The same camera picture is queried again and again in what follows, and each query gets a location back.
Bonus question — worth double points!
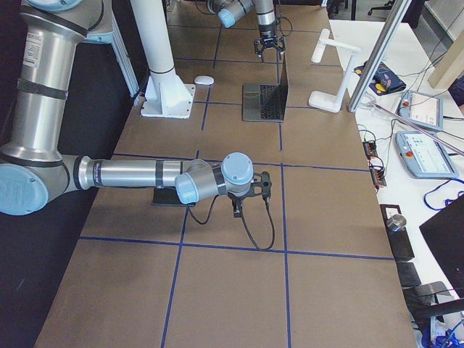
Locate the white desk lamp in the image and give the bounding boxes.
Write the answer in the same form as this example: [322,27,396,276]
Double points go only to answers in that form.
[307,28,361,113]

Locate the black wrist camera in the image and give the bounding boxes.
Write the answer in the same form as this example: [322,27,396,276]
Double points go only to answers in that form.
[232,197,244,218]

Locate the grey laptop computer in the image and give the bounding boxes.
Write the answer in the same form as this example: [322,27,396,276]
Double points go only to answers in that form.
[242,59,289,123]

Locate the black mouse pad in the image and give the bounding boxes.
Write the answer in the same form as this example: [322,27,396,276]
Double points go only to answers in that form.
[152,187,196,207]

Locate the upper teach pendant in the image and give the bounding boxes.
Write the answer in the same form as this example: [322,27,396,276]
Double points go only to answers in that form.
[397,91,443,131]

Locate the lower teach pendant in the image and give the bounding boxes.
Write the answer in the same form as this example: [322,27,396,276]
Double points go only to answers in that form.
[395,131,459,179]

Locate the teach pendant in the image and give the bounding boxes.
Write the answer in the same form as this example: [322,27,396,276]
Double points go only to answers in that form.
[395,131,459,179]
[397,91,443,131]

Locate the brown paper table cover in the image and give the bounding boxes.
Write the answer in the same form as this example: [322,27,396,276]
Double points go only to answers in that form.
[36,1,415,347]

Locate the aluminium frame post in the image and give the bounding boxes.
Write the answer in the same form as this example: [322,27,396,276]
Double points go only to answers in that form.
[347,0,412,113]

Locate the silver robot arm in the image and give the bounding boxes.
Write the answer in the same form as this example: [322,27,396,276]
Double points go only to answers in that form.
[207,0,286,62]
[1,1,271,215]

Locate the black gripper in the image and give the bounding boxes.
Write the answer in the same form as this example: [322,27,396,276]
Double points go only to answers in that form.
[250,171,272,199]
[254,23,286,62]

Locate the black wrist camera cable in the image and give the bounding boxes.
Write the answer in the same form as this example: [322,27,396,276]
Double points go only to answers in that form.
[185,195,275,252]

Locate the white computer mouse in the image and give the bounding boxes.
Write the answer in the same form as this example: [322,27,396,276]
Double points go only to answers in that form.
[194,75,215,86]

